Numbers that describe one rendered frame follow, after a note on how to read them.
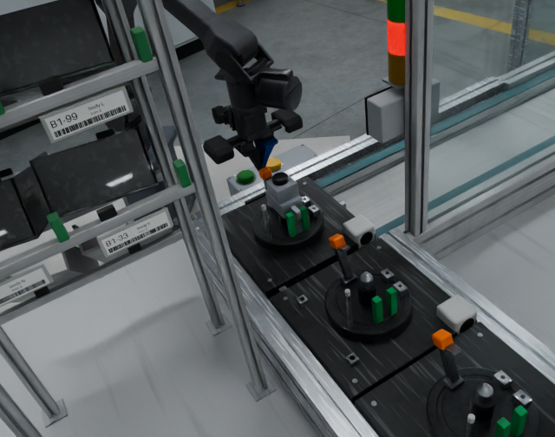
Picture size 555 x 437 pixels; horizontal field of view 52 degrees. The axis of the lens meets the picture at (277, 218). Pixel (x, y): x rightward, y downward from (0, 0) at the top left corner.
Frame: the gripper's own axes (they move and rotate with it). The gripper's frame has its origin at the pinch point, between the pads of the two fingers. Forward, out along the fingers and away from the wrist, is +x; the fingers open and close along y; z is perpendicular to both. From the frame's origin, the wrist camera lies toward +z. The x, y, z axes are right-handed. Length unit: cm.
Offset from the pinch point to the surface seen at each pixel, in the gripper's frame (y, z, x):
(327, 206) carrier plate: -9.3, -8.1, 12.3
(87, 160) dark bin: 30.9, -23.4, -26.2
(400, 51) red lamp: -17.0, -21.8, -22.4
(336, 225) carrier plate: -7.4, -14.0, 12.3
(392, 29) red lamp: -16.5, -20.6, -25.7
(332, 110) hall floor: -120, 166, 109
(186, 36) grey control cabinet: -88, 305, 93
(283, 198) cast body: 1.4, -11.2, 2.6
